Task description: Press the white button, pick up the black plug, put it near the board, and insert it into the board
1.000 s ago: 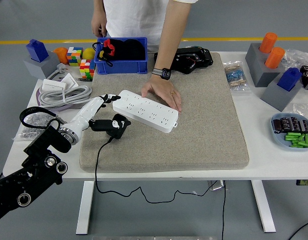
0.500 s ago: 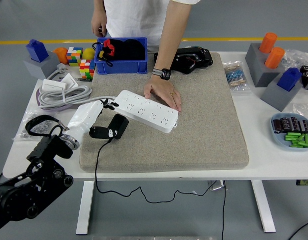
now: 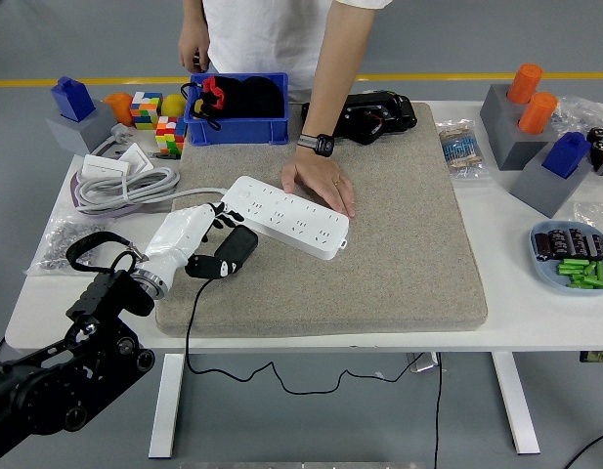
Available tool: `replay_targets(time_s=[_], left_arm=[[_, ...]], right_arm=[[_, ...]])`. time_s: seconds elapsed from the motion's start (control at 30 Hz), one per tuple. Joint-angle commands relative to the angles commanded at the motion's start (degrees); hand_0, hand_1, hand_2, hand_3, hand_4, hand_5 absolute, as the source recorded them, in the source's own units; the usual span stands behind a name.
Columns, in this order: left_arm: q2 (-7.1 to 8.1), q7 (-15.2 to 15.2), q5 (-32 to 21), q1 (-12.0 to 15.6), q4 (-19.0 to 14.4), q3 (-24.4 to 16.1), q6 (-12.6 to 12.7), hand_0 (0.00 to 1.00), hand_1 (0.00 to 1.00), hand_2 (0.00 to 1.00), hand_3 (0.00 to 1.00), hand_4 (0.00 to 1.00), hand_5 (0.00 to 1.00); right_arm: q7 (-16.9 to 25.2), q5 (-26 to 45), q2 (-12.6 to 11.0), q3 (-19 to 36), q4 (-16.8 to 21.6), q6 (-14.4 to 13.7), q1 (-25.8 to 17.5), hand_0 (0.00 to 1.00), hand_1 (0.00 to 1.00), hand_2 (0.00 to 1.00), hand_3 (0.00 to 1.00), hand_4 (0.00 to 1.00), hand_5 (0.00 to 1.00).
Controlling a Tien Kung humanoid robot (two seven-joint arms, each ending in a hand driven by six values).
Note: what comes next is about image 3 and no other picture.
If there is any orange cylinder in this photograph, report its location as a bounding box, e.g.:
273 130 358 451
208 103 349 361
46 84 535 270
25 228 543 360
518 91 559 136
506 63 546 105

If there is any grey cable with white plug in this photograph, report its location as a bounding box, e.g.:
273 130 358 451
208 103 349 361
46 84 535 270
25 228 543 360
75 122 230 217

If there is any blue plastic bin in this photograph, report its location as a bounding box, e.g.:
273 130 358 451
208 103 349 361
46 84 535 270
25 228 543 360
183 72 290 147

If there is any person's left hand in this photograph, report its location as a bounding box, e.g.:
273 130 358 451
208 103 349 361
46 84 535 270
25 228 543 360
280 146 357 220

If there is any blue-grey plate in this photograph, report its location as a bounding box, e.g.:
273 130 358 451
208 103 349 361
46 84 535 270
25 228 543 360
529 219 603 298

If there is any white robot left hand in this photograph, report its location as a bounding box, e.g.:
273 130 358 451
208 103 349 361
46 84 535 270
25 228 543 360
143 200 246 289

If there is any person's right hand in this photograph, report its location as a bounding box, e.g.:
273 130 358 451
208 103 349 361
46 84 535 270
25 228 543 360
177 28 212 75

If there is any clear bag of screws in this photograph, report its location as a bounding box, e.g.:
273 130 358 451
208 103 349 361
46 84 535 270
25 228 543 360
24 214 111 277

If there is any black wristwatch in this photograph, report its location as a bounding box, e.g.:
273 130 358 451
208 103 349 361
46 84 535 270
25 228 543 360
296 132 336 157

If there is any grey two-hole block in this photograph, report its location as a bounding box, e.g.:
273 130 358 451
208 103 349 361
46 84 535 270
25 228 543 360
479 83 561 171

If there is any black hanging cable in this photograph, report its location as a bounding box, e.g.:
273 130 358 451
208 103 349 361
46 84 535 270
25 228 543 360
432 351 445 469

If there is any multicoloured puzzle cube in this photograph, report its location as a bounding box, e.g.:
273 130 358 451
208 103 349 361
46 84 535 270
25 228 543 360
154 115 188 156
129 91 164 131

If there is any empty clear plastic bag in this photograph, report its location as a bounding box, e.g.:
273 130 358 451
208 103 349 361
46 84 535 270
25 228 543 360
573 200 603 231

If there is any clear bag of small parts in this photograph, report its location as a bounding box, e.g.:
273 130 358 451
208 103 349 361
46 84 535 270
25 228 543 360
549 95 603 143

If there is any white table leg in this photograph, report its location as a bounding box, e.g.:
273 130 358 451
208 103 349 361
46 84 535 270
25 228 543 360
491 351 541 455
148 352 187 460

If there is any white wall switch panel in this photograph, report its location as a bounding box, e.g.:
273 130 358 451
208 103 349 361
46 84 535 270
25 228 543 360
80 153 131 180
115 145 155 173

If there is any red plastic clip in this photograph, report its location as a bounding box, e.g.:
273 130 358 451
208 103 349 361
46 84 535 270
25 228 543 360
202 76 227 109

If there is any black plug adapter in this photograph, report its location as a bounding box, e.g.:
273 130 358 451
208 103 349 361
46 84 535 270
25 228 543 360
213 225 259 268

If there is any black electronic device housing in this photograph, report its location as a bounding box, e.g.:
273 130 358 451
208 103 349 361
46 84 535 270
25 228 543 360
300 92 418 146

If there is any blue house-shaped block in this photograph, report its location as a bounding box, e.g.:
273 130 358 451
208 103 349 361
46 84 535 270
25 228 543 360
50 76 97 123
541 131 592 181

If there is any black cable on floor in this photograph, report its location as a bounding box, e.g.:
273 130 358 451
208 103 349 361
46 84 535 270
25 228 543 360
562 428 603 469

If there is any orange cone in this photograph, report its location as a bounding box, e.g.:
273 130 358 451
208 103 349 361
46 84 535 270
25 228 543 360
103 92 135 127

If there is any grey slotted block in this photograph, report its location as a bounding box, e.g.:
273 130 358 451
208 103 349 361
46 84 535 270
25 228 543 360
508 146 595 219
45 101 119 156

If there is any thin black plug cord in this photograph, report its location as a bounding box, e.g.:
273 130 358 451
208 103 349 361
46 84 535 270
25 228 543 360
184 276 425 396

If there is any yellow ball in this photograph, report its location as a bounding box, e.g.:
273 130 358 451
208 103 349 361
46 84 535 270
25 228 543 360
161 93 189 117

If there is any black drawstring loop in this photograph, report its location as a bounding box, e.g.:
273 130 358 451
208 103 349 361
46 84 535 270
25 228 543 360
180 81 223 132

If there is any grey-brown mat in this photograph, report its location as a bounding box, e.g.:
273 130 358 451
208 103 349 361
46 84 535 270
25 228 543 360
154 101 489 338

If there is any purple flat pad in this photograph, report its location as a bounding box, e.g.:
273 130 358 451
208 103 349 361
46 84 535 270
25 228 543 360
69 170 136 219

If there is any white power strip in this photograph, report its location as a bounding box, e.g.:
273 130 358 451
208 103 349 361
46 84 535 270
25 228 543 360
221 175 351 262

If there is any silver bracket under table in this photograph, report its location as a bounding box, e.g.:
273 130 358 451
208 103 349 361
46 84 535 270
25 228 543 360
406 351 440 375

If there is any clear bag of resistors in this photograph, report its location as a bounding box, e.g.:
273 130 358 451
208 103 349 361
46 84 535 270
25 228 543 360
436 119 493 187

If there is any black cloth pouch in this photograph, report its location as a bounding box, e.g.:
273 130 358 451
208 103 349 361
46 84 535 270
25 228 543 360
202 75 286 120

